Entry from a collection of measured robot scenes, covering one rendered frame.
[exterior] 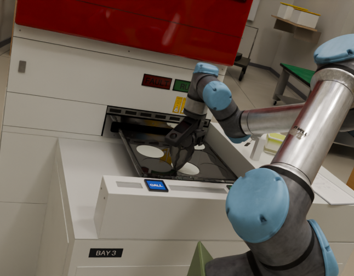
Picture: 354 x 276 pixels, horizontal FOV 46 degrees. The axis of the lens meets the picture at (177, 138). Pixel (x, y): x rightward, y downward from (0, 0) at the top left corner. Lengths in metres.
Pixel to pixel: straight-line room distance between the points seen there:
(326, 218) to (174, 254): 0.51
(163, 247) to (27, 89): 0.76
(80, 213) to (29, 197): 0.59
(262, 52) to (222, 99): 9.16
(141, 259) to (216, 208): 0.25
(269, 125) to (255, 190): 0.47
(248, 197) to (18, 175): 1.17
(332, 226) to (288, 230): 0.76
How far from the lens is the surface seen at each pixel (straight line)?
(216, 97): 1.18
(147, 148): 1.53
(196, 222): 1.20
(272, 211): 0.70
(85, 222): 1.20
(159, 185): 1.15
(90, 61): 1.58
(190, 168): 1.46
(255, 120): 1.21
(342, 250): 1.59
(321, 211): 1.42
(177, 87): 1.69
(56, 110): 1.63
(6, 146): 1.68
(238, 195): 0.75
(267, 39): 10.31
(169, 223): 1.17
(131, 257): 1.21
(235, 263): 0.86
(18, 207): 1.82
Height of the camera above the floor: 1.49
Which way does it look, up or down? 20 degrees down
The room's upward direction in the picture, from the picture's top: 15 degrees clockwise
